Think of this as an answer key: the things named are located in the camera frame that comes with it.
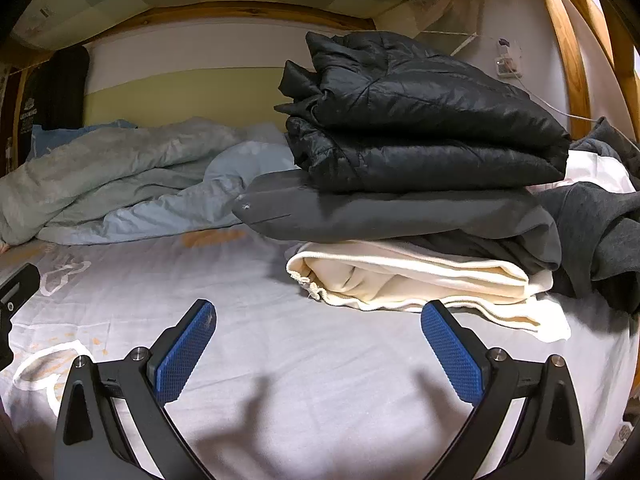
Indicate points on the light blue duvet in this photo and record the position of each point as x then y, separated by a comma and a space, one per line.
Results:
203, 206

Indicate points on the black puffer down jacket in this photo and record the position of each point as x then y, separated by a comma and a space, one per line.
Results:
380, 112

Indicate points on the dark grey hoodie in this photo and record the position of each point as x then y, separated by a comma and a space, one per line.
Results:
598, 221

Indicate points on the folded cream garment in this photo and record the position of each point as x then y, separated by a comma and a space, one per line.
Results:
401, 276

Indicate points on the grey-green quilt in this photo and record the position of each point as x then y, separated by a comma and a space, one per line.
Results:
113, 168

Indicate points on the blue pillow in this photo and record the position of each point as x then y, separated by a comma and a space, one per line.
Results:
44, 141

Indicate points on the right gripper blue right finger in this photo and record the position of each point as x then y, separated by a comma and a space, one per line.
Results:
459, 351

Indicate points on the wall socket with charger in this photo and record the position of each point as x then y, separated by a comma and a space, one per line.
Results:
508, 63

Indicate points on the black hanging bag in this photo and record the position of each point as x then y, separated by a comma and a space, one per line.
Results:
54, 96

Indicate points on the folded grey garment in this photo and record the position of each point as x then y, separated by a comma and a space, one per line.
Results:
506, 225

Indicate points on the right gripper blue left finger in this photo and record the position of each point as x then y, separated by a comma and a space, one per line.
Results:
178, 349

